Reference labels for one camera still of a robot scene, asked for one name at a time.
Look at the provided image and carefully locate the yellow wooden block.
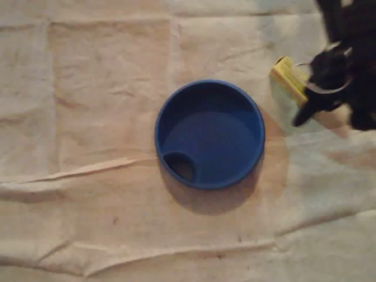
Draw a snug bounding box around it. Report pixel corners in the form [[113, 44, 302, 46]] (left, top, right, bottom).
[[269, 56, 310, 106]]

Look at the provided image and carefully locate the blue round plastic bowl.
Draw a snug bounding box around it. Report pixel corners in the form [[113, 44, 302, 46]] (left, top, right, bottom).
[[155, 78, 267, 191]]

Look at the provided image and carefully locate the white wrinkled table cloth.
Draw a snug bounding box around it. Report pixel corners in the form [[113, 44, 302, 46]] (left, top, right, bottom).
[[0, 0, 376, 282]]

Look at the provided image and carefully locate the grey cable loop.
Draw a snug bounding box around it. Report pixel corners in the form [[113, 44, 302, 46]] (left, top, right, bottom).
[[295, 41, 353, 95]]

